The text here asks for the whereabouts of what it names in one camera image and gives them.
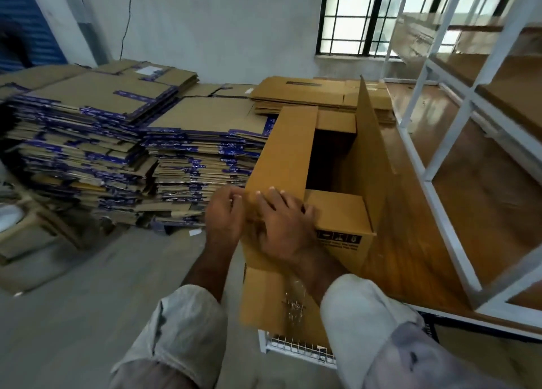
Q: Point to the person's left hand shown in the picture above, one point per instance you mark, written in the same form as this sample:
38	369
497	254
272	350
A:
224	223

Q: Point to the person's right hand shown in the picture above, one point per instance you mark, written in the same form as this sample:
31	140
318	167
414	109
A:
288	228

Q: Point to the brown cardboard box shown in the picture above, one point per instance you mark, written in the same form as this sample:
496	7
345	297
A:
284	160

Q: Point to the stack of brown boxes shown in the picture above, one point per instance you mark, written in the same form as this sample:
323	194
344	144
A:
296	92

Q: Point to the person's right forearm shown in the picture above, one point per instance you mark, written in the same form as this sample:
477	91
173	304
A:
318	270

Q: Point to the person's left forearm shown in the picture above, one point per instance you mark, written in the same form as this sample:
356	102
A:
210	270

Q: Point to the person's light grey shirt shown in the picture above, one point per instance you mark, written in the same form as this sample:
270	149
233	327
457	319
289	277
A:
364	334

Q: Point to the wooden table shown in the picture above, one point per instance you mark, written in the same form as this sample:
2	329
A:
423	232

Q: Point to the white metal shelf rack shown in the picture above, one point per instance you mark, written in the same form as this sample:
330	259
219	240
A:
449	139

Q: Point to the beige plastic chair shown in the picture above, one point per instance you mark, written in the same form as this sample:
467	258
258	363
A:
34	249

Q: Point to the large white table fan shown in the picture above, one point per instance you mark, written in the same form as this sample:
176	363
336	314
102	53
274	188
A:
10	217

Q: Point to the black framed window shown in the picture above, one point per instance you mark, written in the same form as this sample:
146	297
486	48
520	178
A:
347	16

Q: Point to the black fan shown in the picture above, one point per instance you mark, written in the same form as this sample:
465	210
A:
15	45

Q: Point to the blue roller shutter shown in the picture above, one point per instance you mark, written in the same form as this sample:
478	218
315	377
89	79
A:
25	28

